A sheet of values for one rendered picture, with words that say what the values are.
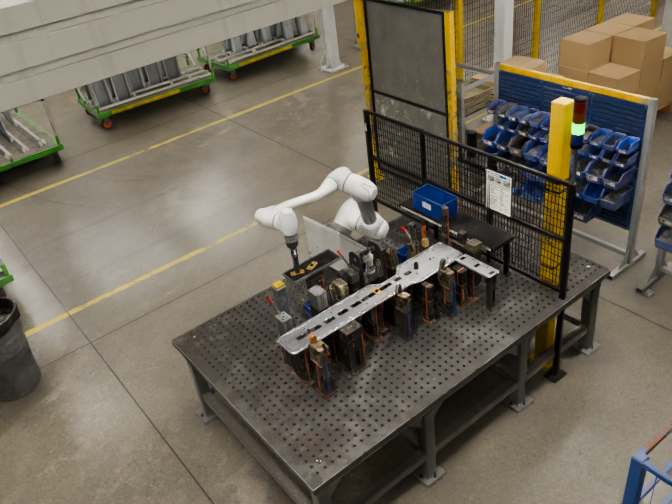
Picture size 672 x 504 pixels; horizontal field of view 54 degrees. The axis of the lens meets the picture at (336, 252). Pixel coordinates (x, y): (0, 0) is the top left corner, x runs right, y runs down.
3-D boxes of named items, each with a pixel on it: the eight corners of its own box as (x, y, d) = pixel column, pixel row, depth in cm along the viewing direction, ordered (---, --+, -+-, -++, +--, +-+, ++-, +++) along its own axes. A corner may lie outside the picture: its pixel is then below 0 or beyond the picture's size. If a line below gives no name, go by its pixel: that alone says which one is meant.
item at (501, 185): (511, 218, 438) (512, 177, 421) (484, 207, 453) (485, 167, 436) (513, 217, 439) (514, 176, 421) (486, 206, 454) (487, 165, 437)
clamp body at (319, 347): (327, 401, 383) (319, 355, 363) (312, 388, 393) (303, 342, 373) (341, 392, 388) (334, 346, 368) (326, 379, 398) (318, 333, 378)
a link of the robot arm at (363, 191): (367, 216, 493) (393, 228, 485) (356, 234, 489) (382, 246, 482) (351, 166, 422) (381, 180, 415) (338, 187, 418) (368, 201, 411)
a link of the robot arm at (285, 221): (302, 229, 397) (284, 224, 404) (298, 206, 388) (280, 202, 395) (291, 238, 390) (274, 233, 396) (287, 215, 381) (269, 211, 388)
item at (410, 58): (466, 214, 664) (464, 8, 553) (456, 219, 658) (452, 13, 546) (377, 174, 757) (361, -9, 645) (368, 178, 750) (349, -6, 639)
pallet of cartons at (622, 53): (611, 144, 750) (622, 52, 692) (553, 125, 807) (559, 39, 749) (674, 110, 801) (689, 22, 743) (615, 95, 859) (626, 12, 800)
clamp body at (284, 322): (291, 369, 409) (281, 324, 389) (280, 360, 417) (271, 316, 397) (303, 361, 413) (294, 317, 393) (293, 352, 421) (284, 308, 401)
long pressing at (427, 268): (296, 359, 374) (295, 357, 373) (274, 340, 389) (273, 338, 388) (465, 254, 437) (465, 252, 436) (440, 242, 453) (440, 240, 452)
